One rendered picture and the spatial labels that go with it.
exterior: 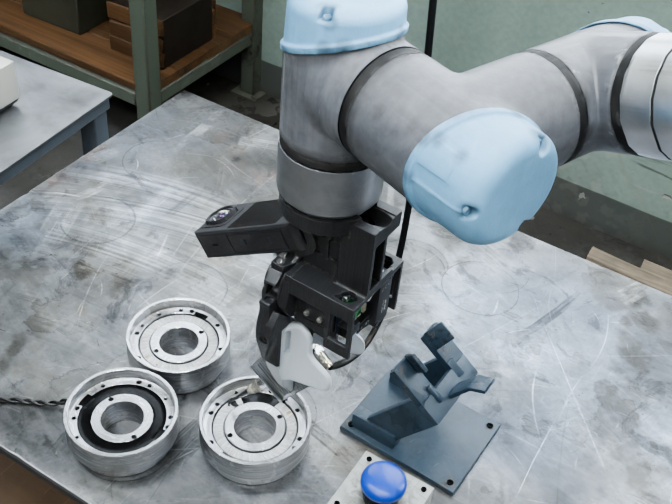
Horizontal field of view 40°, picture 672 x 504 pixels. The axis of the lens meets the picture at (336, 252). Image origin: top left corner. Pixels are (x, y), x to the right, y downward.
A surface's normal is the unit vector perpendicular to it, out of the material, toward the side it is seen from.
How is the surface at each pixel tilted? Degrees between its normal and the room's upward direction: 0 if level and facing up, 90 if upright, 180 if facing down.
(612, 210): 90
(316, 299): 90
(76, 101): 0
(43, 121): 0
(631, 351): 0
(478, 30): 90
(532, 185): 90
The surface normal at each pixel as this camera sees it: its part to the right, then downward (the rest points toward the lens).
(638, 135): -0.67, 0.67
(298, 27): -0.77, 0.34
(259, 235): -0.52, 0.55
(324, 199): -0.09, 0.65
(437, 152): -0.58, -0.11
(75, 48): 0.07, -0.74
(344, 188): 0.21, 0.66
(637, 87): -0.79, -0.06
